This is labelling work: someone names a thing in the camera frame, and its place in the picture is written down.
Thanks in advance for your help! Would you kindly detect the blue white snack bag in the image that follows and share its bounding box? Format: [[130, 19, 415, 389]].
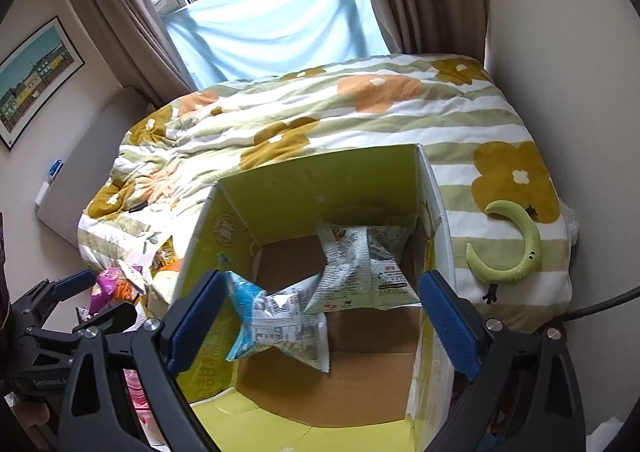
[[226, 272, 330, 373]]

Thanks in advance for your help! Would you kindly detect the black cable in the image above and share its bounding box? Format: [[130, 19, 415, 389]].
[[564, 285, 640, 323]]

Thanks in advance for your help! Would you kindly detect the yellow green cardboard box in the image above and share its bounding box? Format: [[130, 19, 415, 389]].
[[177, 145, 454, 451]]

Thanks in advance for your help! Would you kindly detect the framed houses picture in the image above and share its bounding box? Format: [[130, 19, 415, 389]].
[[0, 16, 85, 151]]

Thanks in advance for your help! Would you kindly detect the green banana plush toy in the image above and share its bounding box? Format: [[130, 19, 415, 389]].
[[465, 199, 542, 285]]

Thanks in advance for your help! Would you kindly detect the left brown curtain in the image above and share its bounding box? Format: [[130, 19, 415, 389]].
[[69, 0, 195, 106]]

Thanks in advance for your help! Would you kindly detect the pink snack bag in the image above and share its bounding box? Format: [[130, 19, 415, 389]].
[[89, 264, 145, 316]]

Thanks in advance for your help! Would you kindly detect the light blue window cloth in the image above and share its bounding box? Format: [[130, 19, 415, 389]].
[[163, 0, 388, 89]]

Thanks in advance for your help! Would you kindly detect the floral striped duvet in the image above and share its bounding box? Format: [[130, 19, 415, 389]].
[[77, 55, 573, 331]]

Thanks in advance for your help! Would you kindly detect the white green snack bag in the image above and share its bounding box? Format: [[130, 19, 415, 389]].
[[306, 222, 419, 314]]

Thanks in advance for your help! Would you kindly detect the grey padded headboard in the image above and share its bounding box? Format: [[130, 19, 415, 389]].
[[37, 86, 148, 248]]

